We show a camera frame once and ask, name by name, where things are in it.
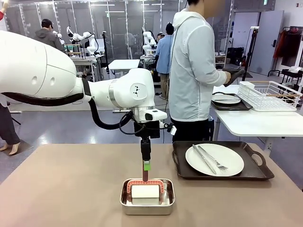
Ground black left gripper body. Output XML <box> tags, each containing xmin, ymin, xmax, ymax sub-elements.
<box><xmin>134</xmin><ymin>121</ymin><xmax>161</xmax><ymax>142</ymax></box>

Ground pink frame lint roller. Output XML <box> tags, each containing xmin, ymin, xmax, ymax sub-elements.
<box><xmin>126</xmin><ymin>170</ymin><xmax>165</xmax><ymax>206</ymax></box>

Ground long silver table knife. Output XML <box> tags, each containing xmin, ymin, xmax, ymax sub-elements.
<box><xmin>192</xmin><ymin>144</ymin><xmax>217</xmax><ymax>175</ymax></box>

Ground silver fork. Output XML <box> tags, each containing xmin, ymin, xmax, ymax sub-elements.
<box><xmin>197</xmin><ymin>145</ymin><xmax>229</xmax><ymax>171</ymax></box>

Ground white plate with fork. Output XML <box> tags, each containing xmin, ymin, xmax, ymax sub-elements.
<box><xmin>185</xmin><ymin>143</ymin><xmax>245</xmax><ymax>177</ymax></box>

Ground black tray holding fork plate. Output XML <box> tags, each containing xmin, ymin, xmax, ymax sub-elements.
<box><xmin>172</xmin><ymin>141</ymin><xmax>275</xmax><ymax>182</ymax></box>

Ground dark serving tray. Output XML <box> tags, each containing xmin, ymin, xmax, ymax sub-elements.
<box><xmin>222</xmin><ymin>68</ymin><xmax>246</xmax><ymax>87</ymax></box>

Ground person's right forearm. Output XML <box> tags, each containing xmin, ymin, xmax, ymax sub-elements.
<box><xmin>201</xmin><ymin>67</ymin><xmax>225</xmax><ymax>87</ymax></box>

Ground rectangular steel tray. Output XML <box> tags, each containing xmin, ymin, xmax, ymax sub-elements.
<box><xmin>119</xmin><ymin>178</ymin><xmax>176</xmax><ymax>216</ymax></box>

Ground white background table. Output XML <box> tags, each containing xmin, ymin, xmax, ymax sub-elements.
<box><xmin>108</xmin><ymin>59</ymin><xmax>141</xmax><ymax>72</ymax></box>

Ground person in white jacket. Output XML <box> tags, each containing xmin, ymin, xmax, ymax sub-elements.
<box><xmin>168</xmin><ymin>0</ymin><xmax>232</xmax><ymax>142</ymax></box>

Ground person in blue shirt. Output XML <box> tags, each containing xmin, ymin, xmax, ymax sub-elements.
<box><xmin>155</xmin><ymin>23</ymin><xmax>175</xmax><ymax>100</ymax></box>

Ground white plate with knife only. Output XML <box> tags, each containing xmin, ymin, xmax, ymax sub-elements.
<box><xmin>211</xmin><ymin>94</ymin><xmax>241</xmax><ymax>105</ymax></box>

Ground black tripod pole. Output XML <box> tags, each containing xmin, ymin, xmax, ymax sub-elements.
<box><xmin>102</xmin><ymin>30</ymin><xmax>110</xmax><ymax>81</ymax></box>

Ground black tray holding knife plate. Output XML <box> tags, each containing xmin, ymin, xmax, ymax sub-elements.
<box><xmin>210</xmin><ymin>93</ymin><xmax>253</xmax><ymax>111</ymax></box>

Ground white side table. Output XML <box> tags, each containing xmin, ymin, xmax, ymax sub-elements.
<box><xmin>211</xmin><ymin>85</ymin><xmax>303</xmax><ymax>152</ymax></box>

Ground black equipment cases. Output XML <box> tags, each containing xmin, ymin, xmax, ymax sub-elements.
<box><xmin>227</xmin><ymin>46</ymin><xmax>245</xmax><ymax>65</ymax></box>

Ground person in grey jacket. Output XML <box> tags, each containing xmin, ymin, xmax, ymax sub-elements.
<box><xmin>34</xmin><ymin>18</ymin><xmax>65</xmax><ymax>53</ymax></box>

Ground black clothes rack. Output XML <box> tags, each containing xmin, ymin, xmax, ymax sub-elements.
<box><xmin>268</xmin><ymin>26</ymin><xmax>303</xmax><ymax>78</ymax></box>

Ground black cart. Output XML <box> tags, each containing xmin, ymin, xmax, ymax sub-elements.
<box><xmin>281</xmin><ymin>68</ymin><xmax>303</xmax><ymax>83</ymax></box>

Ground orange red hanging garment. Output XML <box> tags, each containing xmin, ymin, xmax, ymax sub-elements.
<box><xmin>273</xmin><ymin>29</ymin><xmax>286</xmax><ymax>60</ymax></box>

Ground black hanging garment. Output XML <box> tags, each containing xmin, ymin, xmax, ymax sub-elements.
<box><xmin>281</xmin><ymin>29</ymin><xmax>303</xmax><ymax>67</ymax></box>

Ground thin black headset cord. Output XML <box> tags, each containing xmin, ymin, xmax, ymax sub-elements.
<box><xmin>169</xmin><ymin>23</ymin><xmax>178</xmax><ymax>70</ymax></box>

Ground background workbench with frame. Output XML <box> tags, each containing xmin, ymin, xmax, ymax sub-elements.
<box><xmin>63</xmin><ymin>44</ymin><xmax>105</xmax><ymax>82</ymax></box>

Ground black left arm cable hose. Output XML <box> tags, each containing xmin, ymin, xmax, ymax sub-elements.
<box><xmin>1</xmin><ymin>84</ymin><xmax>133</xmax><ymax>130</ymax></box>

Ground white wire dish rack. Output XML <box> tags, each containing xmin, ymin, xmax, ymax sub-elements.
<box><xmin>238</xmin><ymin>80</ymin><xmax>303</xmax><ymax>112</ymax></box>

